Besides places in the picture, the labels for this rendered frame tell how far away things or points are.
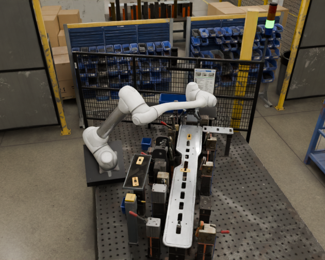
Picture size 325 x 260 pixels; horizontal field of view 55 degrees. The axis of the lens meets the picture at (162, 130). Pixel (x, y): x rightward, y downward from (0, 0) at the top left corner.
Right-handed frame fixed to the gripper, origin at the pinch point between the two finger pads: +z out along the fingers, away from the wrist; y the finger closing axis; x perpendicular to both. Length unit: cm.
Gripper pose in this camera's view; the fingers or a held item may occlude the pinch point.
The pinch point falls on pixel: (190, 124)
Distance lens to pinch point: 285.0
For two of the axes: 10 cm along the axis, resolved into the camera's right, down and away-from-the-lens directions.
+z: 0.0, 8.2, 5.7
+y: 9.9, 0.8, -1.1
